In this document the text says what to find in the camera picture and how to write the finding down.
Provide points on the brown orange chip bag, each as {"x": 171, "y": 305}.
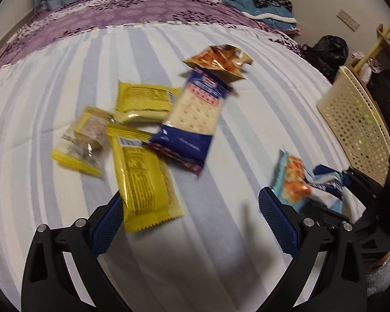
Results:
{"x": 217, "y": 59}

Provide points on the purple floral bedsheet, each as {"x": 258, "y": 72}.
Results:
{"x": 117, "y": 9}

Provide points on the wall socket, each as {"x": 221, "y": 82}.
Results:
{"x": 347, "y": 19}

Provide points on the cream perforated plastic basket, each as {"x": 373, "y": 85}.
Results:
{"x": 351, "y": 120}

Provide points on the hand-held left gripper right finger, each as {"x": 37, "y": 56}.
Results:
{"x": 278, "y": 224}

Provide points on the light blue cracker packet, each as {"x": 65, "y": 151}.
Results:
{"x": 292, "y": 175}

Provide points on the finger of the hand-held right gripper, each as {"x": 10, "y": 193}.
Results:
{"x": 331, "y": 215}
{"x": 362, "y": 182}

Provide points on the wooden rack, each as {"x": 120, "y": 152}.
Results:
{"x": 385, "y": 37}

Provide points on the pink cloth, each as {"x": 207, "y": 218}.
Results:
{"x": 373, "y": 63}

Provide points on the long clear navy cracker packet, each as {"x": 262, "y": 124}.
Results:
{"x": 188, "y": 117}

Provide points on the black plastic bag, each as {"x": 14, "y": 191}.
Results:
{"x": 328, "y": 50}

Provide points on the striped blue white blanket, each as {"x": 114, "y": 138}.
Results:
{"x": 52, "y": 87}

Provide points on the blue fleece cloth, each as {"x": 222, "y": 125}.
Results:
{"x": 247, "y": 6}

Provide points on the clear yellow-edged cookie packet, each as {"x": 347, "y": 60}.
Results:
{"x": 81, "y": 139}

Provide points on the yellow snack packet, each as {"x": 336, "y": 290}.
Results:
{"x": 143, "y": 99}
{"x": 146, "y": 182}

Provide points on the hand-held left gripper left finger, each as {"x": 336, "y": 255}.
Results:
{"x": 107, "y": 227}

